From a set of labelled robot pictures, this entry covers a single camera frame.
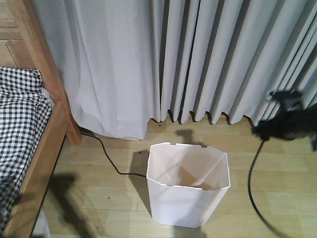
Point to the black white checkered bedding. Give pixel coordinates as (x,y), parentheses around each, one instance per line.
(24,113)

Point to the white plastic trash bin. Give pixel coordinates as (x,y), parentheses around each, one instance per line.
(186,183)

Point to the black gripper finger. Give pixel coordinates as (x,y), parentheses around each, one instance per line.
(289,100)

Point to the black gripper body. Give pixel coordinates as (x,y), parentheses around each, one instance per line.
(288,125)

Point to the light grey curtain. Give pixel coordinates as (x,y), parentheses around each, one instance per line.
(125,62)

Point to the wooden bed frame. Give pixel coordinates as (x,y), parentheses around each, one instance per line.
(23,45)

